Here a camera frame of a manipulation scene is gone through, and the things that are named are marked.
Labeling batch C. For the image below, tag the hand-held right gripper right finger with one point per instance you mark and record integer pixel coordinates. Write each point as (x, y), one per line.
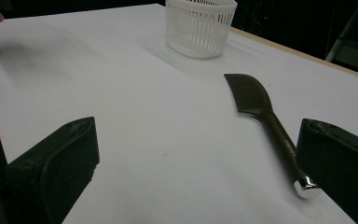
(338, 161)

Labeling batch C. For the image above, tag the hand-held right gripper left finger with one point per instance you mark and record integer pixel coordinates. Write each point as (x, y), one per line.
(59, 165)

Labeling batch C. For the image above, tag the dark brown comb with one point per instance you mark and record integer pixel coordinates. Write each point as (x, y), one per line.
(251, 96)

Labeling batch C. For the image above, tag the white slatted plastic basket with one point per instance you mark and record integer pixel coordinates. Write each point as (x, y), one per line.
(199, 34)

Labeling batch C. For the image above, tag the grey metal stand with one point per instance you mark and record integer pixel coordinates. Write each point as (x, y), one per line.
(354, 53)

